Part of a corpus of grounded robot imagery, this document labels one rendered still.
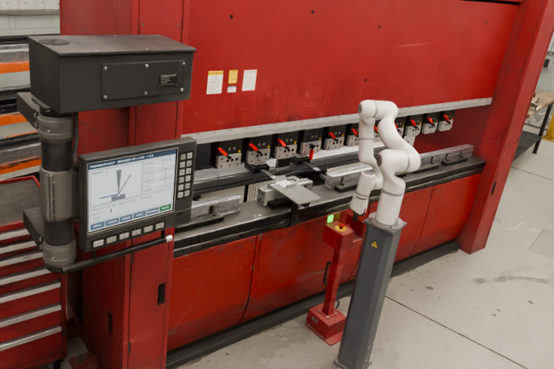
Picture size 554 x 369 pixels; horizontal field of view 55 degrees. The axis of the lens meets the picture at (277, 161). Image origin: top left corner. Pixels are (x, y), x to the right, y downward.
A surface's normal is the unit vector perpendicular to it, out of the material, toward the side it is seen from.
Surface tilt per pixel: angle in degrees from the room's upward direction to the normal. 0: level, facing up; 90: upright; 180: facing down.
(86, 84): 90
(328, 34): 90
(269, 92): 90
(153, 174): 90
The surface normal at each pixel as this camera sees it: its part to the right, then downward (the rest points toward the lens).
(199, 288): 0.62, 0.37
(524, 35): -0.78, 0.14
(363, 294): -0.60, 0.22
